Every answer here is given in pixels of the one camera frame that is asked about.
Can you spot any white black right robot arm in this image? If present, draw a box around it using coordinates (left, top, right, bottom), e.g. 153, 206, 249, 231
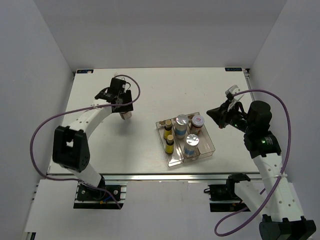
206, 100, 317, 240

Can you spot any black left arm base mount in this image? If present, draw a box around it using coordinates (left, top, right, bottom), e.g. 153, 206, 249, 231
73, 182, 127, 210

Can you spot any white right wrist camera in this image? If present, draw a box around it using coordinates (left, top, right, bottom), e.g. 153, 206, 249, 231
225, 85, 244, 112

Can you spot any blue table corner sticker left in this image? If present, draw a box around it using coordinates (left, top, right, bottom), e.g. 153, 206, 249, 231
76, 69, 94, 74

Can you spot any brown spice jar white lid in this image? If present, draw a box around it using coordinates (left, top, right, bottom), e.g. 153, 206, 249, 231
190, 115, 205, 135

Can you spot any blue table corner sticker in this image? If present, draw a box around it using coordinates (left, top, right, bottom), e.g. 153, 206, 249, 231
76, 69, 94, 74
224, 67, 243, 72

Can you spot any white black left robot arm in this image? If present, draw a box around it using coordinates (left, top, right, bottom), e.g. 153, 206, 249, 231
52, 75, 134, 200

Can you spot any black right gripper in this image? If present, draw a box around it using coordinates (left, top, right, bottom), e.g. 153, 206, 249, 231
206, 99, 253, 134

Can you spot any clear acrylic three-compartment organizer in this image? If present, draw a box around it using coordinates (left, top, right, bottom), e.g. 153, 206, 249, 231
155, 112, 216, 167

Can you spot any blue table corner sticker right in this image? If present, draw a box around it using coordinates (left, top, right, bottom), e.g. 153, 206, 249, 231
224, 67, 243, 72

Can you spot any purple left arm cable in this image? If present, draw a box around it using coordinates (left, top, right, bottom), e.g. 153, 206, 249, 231
29, 74, 141, 210

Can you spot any yellow label sauce bottle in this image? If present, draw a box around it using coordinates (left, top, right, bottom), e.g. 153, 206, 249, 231
163, 119, 172, 140

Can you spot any blue label sesame shaker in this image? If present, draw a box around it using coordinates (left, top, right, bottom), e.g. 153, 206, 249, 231
174, 114, 189, 139
182, 133, 200, 159

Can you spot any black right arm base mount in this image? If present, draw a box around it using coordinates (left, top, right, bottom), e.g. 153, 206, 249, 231
203, 184, 250, 213

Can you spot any aluminium table front rail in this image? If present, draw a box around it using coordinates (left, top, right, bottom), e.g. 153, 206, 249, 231
45, 173, 262, 181

